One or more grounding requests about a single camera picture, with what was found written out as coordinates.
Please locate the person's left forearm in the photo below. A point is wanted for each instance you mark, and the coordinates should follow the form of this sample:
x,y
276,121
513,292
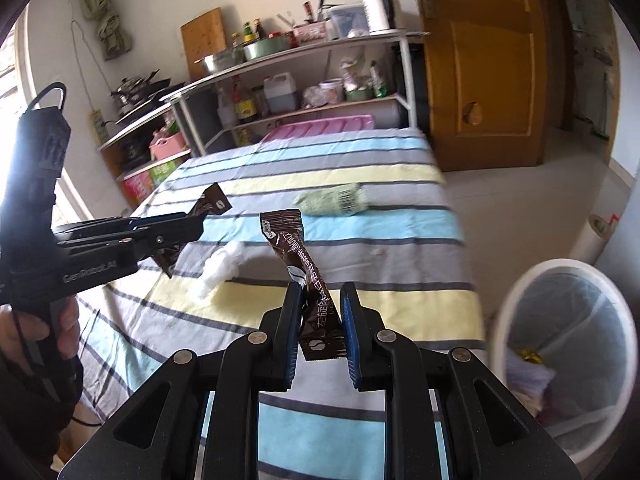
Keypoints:
x,y
25,410

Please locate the green metal bowl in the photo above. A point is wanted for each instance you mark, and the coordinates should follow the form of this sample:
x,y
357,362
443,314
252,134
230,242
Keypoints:
x,y
265,49

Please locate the yellow power strip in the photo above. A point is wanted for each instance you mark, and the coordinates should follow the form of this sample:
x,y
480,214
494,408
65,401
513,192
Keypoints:
x,y
99,126

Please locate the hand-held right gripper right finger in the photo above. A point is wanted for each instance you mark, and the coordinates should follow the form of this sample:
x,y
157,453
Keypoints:
x,y
350,330

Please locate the green crumpled wrapper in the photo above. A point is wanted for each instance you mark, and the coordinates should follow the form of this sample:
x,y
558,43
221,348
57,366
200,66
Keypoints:
x,y
330,200

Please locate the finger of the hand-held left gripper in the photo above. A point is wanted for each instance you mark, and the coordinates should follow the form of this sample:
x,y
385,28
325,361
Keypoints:
x,y
170,235
100,225

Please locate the dark liquid jug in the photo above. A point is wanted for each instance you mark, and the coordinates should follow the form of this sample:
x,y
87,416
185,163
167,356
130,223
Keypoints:
x,y
282,95

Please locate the red box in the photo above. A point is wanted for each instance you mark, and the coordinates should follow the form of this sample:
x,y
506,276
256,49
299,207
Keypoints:
x,y
139,187

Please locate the black cooking pot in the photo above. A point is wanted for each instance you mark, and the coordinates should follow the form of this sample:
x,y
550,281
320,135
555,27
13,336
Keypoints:
x,y
135,95

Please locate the clear bin liner bag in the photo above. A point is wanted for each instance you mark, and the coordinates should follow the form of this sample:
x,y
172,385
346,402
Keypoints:
x,y
590,320

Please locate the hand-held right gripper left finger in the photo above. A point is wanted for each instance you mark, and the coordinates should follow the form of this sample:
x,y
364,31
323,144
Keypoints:
x,y
292,330

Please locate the steel basin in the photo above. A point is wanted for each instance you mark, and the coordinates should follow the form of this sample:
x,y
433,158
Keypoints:
x,y
220,60

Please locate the white plastic bag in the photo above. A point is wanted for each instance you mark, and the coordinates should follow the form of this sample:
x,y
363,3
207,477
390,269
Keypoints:
x,y
355,72

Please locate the pink storage basket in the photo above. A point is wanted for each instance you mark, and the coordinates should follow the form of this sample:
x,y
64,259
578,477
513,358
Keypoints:
x,y
167,146

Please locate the clear plastic container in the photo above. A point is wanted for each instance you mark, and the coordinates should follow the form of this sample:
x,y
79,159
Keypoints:
x,y
347,22

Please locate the wooden cutting board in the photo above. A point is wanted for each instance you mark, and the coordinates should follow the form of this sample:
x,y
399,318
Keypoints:
x,y
205,42

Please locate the white kettle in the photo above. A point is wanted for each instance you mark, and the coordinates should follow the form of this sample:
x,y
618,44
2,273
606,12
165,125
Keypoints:
x,y
378,7

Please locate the pink utensil basket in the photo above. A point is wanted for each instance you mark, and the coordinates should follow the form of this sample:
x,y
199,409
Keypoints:
x,y
310,35

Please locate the green plastic tub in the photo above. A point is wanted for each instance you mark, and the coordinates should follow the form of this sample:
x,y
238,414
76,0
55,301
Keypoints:
x,y
359,94

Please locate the green dish soap bottle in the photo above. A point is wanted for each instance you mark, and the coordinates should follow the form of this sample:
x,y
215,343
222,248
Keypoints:
x,y
378,82

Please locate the yellow label oil bottle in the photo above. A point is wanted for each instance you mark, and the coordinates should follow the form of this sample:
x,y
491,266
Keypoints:
x,y
245,105

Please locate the pink plastic lid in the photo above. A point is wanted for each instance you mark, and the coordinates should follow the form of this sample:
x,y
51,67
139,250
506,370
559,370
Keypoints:
x,y
320,127

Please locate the white paper roll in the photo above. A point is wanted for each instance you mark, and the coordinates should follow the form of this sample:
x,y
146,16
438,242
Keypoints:
x,y
592,245

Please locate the striped bedsheet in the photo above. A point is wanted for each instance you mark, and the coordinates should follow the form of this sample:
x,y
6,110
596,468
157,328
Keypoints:
x,y
350,240

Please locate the white tub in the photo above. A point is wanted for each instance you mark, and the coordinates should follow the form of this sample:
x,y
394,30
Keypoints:
x,y
332,91

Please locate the person's left hand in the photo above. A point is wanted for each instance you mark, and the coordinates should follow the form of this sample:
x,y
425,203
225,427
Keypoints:
x,y
67,325

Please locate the yellow snack packet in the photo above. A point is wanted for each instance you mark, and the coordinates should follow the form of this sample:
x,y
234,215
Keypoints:
x,y
530,356

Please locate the white trash bin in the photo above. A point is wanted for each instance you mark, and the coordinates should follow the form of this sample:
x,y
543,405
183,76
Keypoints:
x,y
505,320

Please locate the wooden door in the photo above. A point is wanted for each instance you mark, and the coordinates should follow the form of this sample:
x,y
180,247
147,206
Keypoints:
x,y
480,60

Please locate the brown coffee sachet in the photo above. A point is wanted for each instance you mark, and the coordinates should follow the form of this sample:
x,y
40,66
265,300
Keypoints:
x,y
212,200
290,245

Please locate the white metal shelf rack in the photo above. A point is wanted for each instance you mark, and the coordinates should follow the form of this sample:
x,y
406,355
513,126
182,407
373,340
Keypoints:
x,y
130,127
407,85

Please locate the white tissue wad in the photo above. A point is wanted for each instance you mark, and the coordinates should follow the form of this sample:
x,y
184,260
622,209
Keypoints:
x,y
215,265

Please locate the green box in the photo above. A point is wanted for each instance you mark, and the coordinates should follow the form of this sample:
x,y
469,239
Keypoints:
x,y
167,170

